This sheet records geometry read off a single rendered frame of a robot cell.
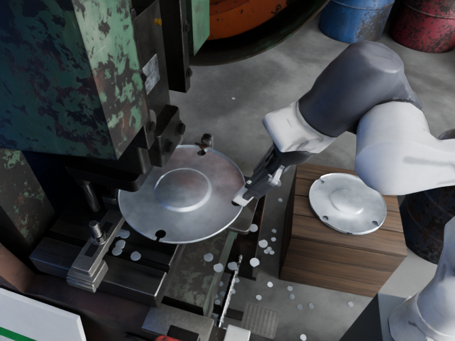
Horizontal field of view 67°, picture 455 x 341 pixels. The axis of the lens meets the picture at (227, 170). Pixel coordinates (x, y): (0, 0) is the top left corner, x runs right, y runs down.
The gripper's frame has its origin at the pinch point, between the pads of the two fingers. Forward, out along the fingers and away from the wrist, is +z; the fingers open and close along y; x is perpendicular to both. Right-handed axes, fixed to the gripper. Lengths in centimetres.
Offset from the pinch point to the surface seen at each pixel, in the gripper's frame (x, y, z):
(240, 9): 20.0, 33.4, -18.2
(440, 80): -135, 220, 27
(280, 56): -22, 219, 79
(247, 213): -2.6, -2.1, 3.2
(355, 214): -52, 40, 26
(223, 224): 1.3, -6.5, 4.8
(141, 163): 22.1, -6.6, -1.1
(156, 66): 27.5, 3.6, -14.8
